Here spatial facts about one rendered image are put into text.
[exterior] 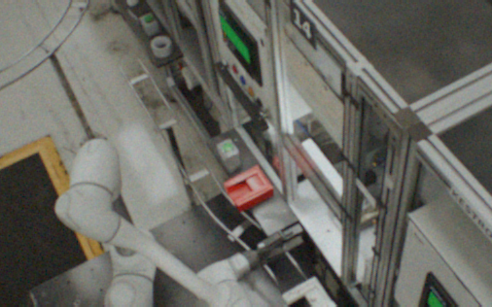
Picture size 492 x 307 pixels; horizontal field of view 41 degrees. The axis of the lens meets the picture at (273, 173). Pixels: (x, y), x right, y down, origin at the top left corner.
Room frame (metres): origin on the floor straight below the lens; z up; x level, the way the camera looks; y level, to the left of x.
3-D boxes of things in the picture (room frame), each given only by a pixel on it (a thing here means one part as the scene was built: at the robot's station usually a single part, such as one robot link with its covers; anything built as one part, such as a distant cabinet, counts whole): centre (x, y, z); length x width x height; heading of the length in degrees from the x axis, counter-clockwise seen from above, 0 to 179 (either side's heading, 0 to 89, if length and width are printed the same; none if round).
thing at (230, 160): (1.59, 0.16, 0.97); 0.08 x 0.08 x 0.12; 24
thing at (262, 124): (1.57, 0.08, 1.37); 0.36 x 0.04 x 0.04; 24
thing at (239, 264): (1.08, 0.16, 1.00); 0.09 x 0.06 x 0.09; 24
